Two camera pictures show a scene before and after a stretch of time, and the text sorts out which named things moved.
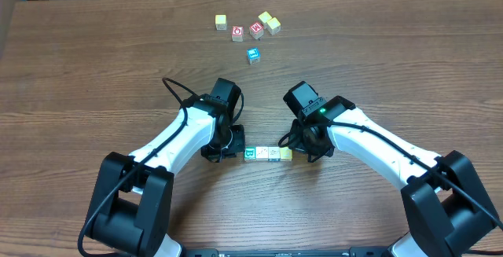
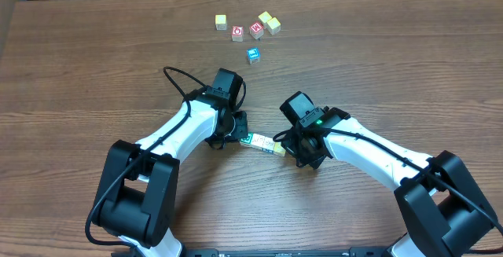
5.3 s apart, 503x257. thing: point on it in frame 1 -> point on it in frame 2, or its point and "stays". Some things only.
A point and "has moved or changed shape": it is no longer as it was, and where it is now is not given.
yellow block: x=273 y=26 stays
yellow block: x=285 y=154 has moved or changed shape
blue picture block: x=253 y=55 stays
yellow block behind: x=264 y=18 stays
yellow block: x=221 y=22 stays
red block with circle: x=237 y=33 stays
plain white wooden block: x=262 y=153 -> x=258 y=140
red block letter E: x=257 y=30 stays
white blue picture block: x=273 y=154 -> x=268 y=145
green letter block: x=250 y=153 -> x=246 y=141
